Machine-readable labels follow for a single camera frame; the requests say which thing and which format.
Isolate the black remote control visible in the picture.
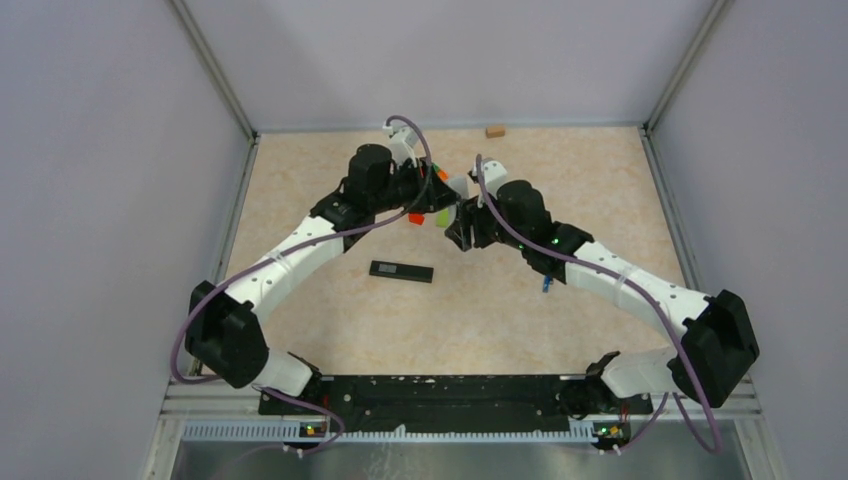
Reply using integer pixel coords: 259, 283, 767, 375
369, 260, 434, 283

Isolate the small wooden block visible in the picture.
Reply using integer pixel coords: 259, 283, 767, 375
485, 125, 506, 139

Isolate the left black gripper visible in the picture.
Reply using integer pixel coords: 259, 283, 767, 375
371, 156, 461, 215

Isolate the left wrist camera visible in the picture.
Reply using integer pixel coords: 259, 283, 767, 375
382, 125, 419, 165

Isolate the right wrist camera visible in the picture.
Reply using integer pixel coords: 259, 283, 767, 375
468, 158, 509, 196

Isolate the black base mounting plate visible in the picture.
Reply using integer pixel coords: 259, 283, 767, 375
300, 375, 654, 434

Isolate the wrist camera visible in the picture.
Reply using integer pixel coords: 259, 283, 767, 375
382, 125, 419, 165
468, 158, 509, 196

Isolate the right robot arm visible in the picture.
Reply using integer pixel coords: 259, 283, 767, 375
445, 180, 760, 412

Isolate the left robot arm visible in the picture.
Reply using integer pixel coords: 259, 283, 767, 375
183, 144, 460, 414

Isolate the white remote control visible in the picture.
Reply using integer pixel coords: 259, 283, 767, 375
445, 176, 469, 225

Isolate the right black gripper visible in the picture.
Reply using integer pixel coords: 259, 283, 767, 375
447, 185, 528, 252

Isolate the red block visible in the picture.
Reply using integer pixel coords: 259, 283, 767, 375
408, 214, 425, 226

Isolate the light green block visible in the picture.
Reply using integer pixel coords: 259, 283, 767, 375
435, 209, 452, 229

